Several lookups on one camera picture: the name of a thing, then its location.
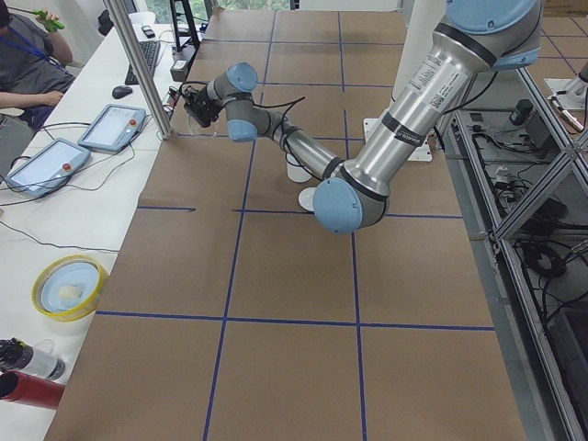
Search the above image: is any seated person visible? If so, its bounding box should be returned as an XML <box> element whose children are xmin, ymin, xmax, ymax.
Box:
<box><xmin>1</xmin><ymin>2</ymin><xmax>74</xmax><ymax>130</ymax></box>

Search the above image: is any yellow tape roll with bowl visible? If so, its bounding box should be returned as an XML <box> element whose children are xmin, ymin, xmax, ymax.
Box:
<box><xmin>31</xmin><ymin>254</ymin><xmax>108</xmax><ymax>322</ymax></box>

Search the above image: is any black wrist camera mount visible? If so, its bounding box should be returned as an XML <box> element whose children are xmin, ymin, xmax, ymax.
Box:
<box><xmin>178</xmin><ymin>83</ymin><xmax>200</xmax><ymax>107</ymax></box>

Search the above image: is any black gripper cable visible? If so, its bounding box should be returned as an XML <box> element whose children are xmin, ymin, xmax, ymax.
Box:
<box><xmin>250</xmin><ymin>95</ymin><xmax>307</xmax><ymax>121</ymax></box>

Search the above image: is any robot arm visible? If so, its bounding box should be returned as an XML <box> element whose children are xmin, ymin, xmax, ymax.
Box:
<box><xmin>183</xmin><ymin>1</ymin><xmax>544</xmax><ymax>233</ymax></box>

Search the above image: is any teach pendant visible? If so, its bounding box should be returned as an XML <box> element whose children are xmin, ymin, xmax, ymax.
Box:
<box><xmin>77</xmin><ymin>104</ymin><xmax>147</xmax><ymax>153</ymax></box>
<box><xmin>6</xmin><ymin>138</ymin><xmax>90</xmax><ymax>198</ymax></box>

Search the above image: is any red bottle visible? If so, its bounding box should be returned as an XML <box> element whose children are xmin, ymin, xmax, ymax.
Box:
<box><xmin>1</xmin><ymin>371</ymin><xmax>65</xmax><ymax>410</ymax></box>

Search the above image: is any black keyboard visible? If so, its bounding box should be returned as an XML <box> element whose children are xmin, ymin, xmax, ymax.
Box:
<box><xmin>124</xmin><ymin>40</ymin><xmax>162</xmax><ymax>86</ymax></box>

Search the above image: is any near teach pendant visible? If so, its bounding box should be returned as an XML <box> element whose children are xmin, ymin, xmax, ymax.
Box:
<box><xmin>6</xmin><ymin>138</ymin><xmax>90</xmax><ymax>198</ymax></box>

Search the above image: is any white enamel mug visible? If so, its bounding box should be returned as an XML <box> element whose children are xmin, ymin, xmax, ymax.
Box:
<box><xmin>286</xmin><ymin>153</ymin><xmax>311</xmax><ymax>184</ymax></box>

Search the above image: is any clear water bottle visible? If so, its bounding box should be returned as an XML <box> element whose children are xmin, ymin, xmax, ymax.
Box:
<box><xmin>1</xmin><ymin>337</ymin><xmax>65</xmax><ymax>380</ymax></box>

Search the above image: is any far teach pendant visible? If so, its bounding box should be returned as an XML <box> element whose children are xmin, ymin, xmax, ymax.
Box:
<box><xmin>77</xmin><ymin>104</ymin><xmax>147</xmax><ymax>153</ymax></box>

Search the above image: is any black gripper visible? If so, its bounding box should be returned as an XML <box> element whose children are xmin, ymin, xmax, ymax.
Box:
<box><xmin>184</xmin><ymin>89</ymin><xmax>221</xmax><ymax>116</ymax></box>

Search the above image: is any black computer mouse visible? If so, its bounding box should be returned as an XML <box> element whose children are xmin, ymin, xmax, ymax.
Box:
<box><xmin>111</xmin><ymin>85</ymin><xmax>133</xmax><ymax>100</ymax></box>

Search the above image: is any white mug lid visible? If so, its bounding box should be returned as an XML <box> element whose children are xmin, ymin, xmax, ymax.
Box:
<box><xmin>298</xmin><ymin>187</ymin><xmax>316</xmax><ymax>212</ymax></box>

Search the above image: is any aluminium frame post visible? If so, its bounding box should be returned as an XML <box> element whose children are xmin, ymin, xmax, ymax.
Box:
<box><xmin>105</xmin><ymin>0</ymin><xmax>172</xmax><ymax>140</ymax></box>

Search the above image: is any black computer box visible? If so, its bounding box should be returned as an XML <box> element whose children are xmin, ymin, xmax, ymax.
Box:
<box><xmin>170</xmin><ymin>45</ymin><xmax>197</xmax><ymax>83</ymax></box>

